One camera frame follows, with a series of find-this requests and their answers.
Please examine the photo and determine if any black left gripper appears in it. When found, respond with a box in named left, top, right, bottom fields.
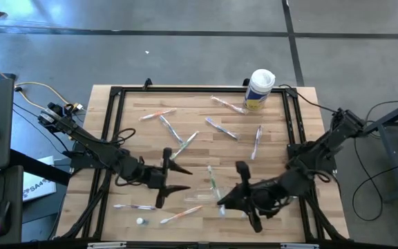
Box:
left=137, top=147, right=193, bottom=210

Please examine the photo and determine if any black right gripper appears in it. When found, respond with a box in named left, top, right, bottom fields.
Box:
left=216, top=160, right=292, bottom=234

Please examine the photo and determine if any clear acrylic organizer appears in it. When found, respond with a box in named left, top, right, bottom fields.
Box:
left=183, top=185, right=236, bottom=205

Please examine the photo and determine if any orange toothbrush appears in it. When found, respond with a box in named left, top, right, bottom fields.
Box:
left=159, top=205, right=204, bottom=225
left=138, top=108, right=178, bottom=122
left=209, top=95, right=249, bottom=116

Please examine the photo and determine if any blue toothbrush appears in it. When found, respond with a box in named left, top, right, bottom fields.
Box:
left=159, top=115, right=185, bottom=145
left=205, top=116, right=240, bottom=141

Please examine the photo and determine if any purple toothbrush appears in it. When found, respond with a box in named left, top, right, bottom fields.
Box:
left=249, top=124, right=264, bottom=161
left=112, top=203, right=158, bottom=211

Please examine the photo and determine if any silver aluminium extrusion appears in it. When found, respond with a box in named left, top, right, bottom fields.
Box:
left=87, top=241, right=127, bottom=249
left=281, top=243, right=320, bottom=249

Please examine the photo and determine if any white-lidded wipes canister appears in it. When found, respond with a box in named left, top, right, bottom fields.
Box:
left=243, top=68, right=276, bottom=111

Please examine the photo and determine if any white printed paper sheet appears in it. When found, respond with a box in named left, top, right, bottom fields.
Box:
left=22, top=155, right=57, bottom=203

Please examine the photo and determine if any dark side desk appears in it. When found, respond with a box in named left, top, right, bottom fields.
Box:
left=0, top=165, right=24, bottom=246

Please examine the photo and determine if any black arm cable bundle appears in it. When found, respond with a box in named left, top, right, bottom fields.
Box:
left=302, top=186, right=345, bottom=241
left=60, top=169, right=117, bottom=239

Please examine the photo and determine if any black aluminium table frame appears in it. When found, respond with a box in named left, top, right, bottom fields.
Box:
left=52, top=85, right=350, bottom=243

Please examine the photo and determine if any yellow floor cable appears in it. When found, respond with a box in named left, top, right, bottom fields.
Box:
left=0, top=57, right=82, bottom=111

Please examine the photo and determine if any grey metal table frame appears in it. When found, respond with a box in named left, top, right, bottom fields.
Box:
left=363, top=95, right=398, bottom=203

